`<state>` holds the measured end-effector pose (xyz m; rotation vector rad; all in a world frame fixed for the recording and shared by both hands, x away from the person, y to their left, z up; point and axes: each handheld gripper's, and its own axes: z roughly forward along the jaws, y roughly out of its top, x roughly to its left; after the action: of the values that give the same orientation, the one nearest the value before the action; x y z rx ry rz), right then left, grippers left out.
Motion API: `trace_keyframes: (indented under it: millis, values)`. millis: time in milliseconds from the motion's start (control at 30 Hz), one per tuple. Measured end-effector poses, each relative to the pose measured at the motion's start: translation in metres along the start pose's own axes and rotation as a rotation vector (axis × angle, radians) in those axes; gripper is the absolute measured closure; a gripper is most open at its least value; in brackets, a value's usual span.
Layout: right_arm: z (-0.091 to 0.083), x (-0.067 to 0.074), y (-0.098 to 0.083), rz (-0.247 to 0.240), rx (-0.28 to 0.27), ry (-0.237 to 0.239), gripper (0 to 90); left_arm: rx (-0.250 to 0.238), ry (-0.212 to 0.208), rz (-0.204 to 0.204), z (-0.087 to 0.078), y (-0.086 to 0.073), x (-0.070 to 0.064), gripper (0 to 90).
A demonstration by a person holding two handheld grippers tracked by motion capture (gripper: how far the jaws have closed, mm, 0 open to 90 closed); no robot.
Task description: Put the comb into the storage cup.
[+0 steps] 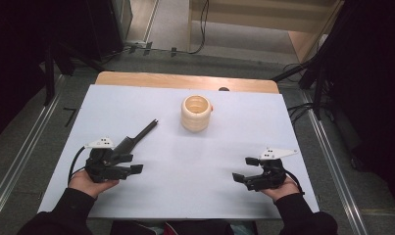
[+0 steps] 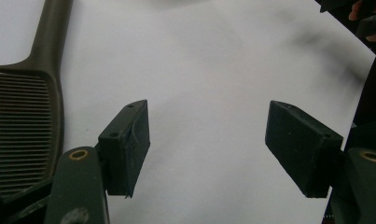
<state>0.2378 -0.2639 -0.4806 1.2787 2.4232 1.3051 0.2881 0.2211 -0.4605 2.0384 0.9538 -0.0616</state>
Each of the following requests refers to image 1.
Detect metal floor rail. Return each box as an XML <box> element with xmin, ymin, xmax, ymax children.
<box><xmin>299</xmin><ymin>90</ymin><xmax>370</xmax><ymax>235</ymax></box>
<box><xmin>0</xmin><ymin>73</ymin><xmax>68</xmax><ymax>226</ymax></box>

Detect cream ribbed cup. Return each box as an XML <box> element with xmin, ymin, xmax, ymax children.
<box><xmin>180</xmin><ymin>94</ymin><xmax>215</xmax><ymax>133</ymax></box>

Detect black metal stand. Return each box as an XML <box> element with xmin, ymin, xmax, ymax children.
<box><xmin>42</xmin><ymin>38</ymin><xmax>105</xmax><ymax>107</ymax></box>

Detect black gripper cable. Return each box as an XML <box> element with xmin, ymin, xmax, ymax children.
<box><xmin>284</xmin><ymin>169</ymin><xmax>306</xmax><ymax>196</ymax></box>
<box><xmin>67</xmin><ymin>146</ymin><xmax>87</xmax><ymax>184</ymax></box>

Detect black tripod stand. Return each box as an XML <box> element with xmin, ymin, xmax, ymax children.
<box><xmin>272</xmin><ymin>38</ymin><xmax>333</xmax><ymax>121</ymax></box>

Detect light wooden shelf unit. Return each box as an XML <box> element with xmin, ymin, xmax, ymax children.
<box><xmin>187</xmin><ymin>0</ymin><xmax>346</xmax><ymax>64</ymax></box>

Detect person's left hand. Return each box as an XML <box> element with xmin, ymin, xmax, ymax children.
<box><xmin>68</xmin><ymin>169</ymin><xmax>121</xmax><ymax>200</ymax></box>

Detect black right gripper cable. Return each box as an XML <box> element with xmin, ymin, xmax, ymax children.
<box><xmin>284</xmin><ymin>169</ymin><xmax>306</xmax><ymax>196</ymax></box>

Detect white board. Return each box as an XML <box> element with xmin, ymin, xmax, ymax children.
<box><xmin>37</xmin><ymin>84</ymin><xmax>321</xmax><ymax>220</ymax></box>

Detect black floor cables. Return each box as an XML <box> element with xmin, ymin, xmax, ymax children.
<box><xmin>286</xmin><ymin>102</ymin><xmax>317</xmax><ymax>125</ymax></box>

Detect person's right hand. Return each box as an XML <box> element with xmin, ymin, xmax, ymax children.
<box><xmin>259</xmin><ymin>175</ymin><xmax>301</xmax><ymax>202</ymax></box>

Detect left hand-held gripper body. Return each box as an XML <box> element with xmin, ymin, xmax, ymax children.
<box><xmin>84</xmin><ymin>137</ymin><xmax>134</xmax><ymax>184</ymax></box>

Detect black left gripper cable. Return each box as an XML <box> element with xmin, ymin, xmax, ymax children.
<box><xmin>67</xmin><ymin>146</ymin><xmax>87</xmax><ymax>184</ymax></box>

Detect black long-handled tool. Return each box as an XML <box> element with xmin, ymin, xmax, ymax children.
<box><xmin>111</xmin><ymin>118</ymin><xmax>160</xmax><ymax>159</ymax></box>

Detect black cabinet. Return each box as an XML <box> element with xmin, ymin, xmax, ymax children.
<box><xmin>85</xmin><ymin>0</ymin><xmax>134</xmax><ymax>62</ymax></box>

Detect hanging black cable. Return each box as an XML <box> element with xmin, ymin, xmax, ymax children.
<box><xmin>187</xmin><ymin>0</ymin><xmax>210</xmax><ymax>55</ymax></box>

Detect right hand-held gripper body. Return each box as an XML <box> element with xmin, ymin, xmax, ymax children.
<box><xmin>247</xmin><ymin>147</ymin><xmax>299</xmax><ymax>192</ymax></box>

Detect wooden table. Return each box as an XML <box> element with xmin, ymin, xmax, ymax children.
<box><xmin>95</xmin><ymin>70</ymin><xmax>280</xmax><ymax>95</ymax></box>

